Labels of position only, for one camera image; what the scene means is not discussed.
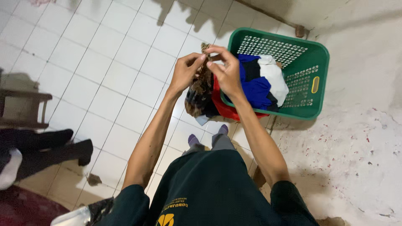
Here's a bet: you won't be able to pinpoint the person's right hand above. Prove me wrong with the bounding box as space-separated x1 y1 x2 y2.
204 45 244 98

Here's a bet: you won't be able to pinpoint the light blue cloth piece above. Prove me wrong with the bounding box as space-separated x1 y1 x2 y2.
195 114 210 127

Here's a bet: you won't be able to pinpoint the person's grey trousers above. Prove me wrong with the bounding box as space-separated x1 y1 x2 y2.
182 133 236 156

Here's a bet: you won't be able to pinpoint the person's dark green shirt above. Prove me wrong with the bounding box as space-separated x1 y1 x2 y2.
94 149 320 226

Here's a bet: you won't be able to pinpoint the brown patterned garment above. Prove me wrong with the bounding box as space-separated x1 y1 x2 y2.
184 42 221 118

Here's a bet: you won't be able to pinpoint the white cloth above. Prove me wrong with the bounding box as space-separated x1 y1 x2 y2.
0 148 23 191

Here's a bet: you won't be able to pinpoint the dark wooden chair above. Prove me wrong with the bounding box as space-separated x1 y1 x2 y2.
0 67 53 129

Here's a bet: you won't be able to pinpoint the red garment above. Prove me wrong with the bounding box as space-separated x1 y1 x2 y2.
211 75 271 122

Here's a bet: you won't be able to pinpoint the silver plastic wrapper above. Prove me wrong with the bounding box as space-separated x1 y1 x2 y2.
50 205 92 226

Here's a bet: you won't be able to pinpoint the person's left hand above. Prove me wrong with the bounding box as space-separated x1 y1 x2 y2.
169 52 207 95

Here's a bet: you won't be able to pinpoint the black garment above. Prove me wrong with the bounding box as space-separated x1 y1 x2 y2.
243 58 281 112

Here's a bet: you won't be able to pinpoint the brown pipe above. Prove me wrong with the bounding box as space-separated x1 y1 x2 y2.
236 0 306 38

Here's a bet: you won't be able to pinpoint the brown floor debris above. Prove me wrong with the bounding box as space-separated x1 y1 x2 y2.
86 173 102 187

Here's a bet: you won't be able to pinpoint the white garment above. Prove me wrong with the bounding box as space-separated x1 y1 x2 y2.
258 55 289 107

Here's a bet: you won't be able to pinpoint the green plastic laundry basket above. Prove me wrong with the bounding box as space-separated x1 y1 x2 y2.
220 27 330 121

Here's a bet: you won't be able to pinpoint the blue garment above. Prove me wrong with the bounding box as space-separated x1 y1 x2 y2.
224 54 273 110

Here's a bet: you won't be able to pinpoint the dark red rug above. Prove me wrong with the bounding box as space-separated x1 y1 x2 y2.
0 185 70 226

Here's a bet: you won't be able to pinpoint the black plastic bag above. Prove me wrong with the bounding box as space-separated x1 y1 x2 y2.
88 197 114 225

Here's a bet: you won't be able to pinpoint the heap of black clothing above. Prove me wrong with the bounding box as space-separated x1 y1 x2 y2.
0 128 94 183

